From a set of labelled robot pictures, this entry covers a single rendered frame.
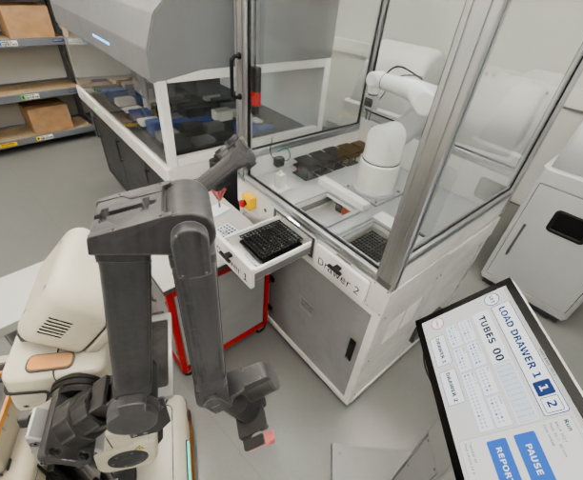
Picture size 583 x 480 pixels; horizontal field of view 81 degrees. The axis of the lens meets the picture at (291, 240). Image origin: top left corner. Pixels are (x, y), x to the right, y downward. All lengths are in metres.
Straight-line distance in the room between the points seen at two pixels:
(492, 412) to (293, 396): 1.25
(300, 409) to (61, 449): 1.45
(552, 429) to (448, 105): 0.75
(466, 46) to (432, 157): 0.27
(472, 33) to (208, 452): 1.89
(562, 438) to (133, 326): 0.83
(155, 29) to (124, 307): 1.53
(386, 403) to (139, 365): 1.72
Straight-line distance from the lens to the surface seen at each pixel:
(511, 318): 1.08
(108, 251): 0.40
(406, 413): 2.16
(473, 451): 1.00
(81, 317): 0.71
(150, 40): 1.85
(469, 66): 0.97
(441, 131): 1.00
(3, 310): 1.67
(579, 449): 0.94
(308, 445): 1.97
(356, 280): 1.36
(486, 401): 1.02
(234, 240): 1.55
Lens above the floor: 1.83
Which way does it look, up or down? 38 degrees down
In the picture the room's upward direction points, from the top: 6 degrees clockwise
